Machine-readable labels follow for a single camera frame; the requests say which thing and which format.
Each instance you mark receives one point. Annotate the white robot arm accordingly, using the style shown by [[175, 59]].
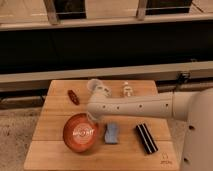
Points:
[[194, 107]]

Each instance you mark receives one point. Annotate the red chili pepper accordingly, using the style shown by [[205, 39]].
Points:
[[73, 97]]

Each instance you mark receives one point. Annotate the wooden table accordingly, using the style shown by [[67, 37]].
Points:
[[48, 152]]

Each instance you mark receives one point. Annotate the clear plastic cup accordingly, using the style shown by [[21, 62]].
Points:
[[93, 84]]

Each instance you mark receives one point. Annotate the orange ceramic bowl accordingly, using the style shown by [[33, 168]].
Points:
[[80, 133]]

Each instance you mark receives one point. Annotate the blue sponge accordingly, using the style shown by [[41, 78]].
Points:
[[111, 133]]

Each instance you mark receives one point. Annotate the white plastic bottle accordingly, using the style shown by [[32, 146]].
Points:
[[127, 89]]

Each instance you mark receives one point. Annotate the metal window railing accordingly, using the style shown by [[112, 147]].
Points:
[[48, 14]]

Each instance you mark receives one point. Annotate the black white striped box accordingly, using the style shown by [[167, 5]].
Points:
[[146, 138]]

